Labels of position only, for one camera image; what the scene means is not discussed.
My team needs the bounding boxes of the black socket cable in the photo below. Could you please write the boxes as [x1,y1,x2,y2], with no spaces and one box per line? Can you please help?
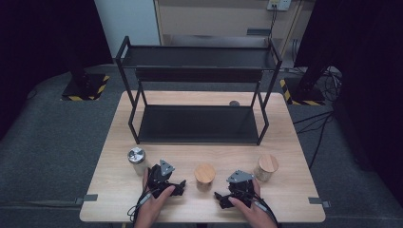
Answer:
[267,7,278,46]

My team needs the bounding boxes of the black floor cables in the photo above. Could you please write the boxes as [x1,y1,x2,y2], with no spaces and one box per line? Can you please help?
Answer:
[293,65,344,170]

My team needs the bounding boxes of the person's right hand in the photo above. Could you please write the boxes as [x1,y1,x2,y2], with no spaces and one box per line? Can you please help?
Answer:
[228,179,271,226]

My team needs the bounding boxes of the wooden-lid jar with pale contents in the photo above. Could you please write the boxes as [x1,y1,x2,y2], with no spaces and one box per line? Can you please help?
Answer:
[253,153,279,183]

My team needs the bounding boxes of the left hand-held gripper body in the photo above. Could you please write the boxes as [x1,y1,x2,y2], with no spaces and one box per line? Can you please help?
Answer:
[146,159,177,200]

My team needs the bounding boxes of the white wall power socket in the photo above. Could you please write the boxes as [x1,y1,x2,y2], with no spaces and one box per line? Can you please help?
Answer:
[266,0,292,12]

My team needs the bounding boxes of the left hand-held gripper cable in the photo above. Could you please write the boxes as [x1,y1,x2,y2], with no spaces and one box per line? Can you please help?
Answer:
[126,186,160,224]

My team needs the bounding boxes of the black metal shelf rack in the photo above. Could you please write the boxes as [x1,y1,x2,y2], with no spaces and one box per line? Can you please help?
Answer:
[114,35,283,146]

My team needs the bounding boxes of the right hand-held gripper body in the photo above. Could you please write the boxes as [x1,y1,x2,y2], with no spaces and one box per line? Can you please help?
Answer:
[225,169,257,209]

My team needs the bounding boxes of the black stand with striped base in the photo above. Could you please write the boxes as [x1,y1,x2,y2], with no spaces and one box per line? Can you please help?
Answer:
[278,60,332,106]
[60,47,111,102]

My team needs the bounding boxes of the grey tape strip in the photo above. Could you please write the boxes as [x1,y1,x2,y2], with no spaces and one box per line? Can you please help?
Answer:
[308,197,332,208]
[74,194,99,205]

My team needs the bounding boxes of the glass jar with metal lid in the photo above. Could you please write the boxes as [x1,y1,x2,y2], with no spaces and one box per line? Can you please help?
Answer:
[126,146,150,177]

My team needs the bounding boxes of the hand-held gripper cable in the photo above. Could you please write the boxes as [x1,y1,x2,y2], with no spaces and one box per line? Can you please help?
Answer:
[250,189,280,228]
[126,186,160,224]

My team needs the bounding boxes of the wooden-lid jar with brown contents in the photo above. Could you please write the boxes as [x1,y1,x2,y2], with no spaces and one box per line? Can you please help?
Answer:
[193,162,217,193]

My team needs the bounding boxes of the grey tape on cabinet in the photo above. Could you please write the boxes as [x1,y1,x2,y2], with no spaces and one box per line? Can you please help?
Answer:
[246,28,272,36]

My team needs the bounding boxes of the dark curtain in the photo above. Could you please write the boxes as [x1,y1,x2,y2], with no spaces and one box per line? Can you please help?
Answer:
[294,0,403,207]

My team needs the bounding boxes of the beige wooden cabinet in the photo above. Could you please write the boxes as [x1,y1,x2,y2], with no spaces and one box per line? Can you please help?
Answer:
[153,0,307,58]

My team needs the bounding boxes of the right hand-held gripper cable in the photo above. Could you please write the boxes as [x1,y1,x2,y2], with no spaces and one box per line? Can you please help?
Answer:
[250,189,280,228]

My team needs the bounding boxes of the person's left hand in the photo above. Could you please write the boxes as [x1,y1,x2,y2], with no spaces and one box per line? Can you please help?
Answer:
[138,167,176,224]

